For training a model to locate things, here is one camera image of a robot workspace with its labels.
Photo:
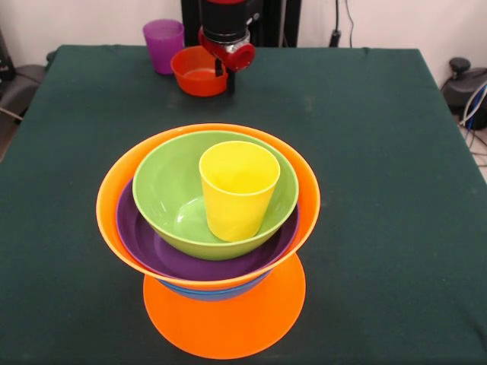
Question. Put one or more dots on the wide purple bowl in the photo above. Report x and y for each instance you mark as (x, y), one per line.
(190, 262)

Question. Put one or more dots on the dark green tablecloth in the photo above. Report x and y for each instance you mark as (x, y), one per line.
(380, 228)

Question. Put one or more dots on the green bowl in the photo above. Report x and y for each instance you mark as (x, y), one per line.
(167, 182)

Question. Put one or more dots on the purple cup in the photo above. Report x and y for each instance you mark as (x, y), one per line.
(163, 45)

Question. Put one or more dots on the opaque blue bowl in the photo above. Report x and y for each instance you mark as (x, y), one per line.
(213, 295)

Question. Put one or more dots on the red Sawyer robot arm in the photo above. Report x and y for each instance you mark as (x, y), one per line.
(224, 19)

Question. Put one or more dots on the small red-orange bowl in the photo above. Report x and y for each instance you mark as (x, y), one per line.
(194, 81)

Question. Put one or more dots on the large orange bowl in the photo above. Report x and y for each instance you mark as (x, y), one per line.
(308, 197)
(224, 327)

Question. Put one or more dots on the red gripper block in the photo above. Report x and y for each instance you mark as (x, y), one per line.
(239, 57)

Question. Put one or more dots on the yellow cup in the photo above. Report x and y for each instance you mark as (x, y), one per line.
(237, 205)

